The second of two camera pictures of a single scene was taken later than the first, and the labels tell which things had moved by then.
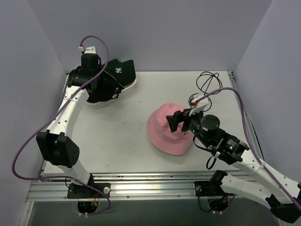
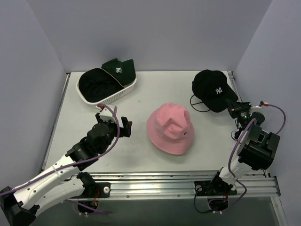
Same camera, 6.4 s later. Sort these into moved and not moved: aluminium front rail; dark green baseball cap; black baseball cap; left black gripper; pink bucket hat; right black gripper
Moved: right black gripper; black baseball cap; left black gripper
Not moved: pink bucket hat; dark green baseball cap; aluminium front rail
